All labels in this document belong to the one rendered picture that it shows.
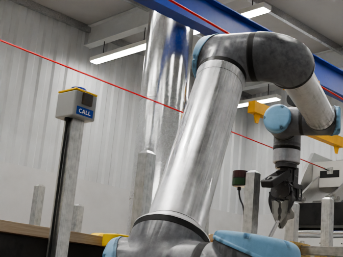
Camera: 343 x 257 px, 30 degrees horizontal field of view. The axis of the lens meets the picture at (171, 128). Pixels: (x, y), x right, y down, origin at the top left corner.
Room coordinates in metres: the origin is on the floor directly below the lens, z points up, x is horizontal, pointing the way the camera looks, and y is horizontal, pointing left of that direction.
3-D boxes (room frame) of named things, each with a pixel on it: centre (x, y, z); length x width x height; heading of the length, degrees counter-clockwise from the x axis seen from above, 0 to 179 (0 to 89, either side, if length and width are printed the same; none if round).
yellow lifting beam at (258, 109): (6.79, -1.40, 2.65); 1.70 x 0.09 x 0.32; 133
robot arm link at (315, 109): (1.64, -0.35, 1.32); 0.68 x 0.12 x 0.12; 157
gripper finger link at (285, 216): (2.06, -0.40, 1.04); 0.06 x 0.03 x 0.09; 137
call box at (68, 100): (1.52, 0.24, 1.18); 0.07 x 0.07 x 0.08; 47
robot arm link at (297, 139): (2.07, -0.39, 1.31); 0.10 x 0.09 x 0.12; 157
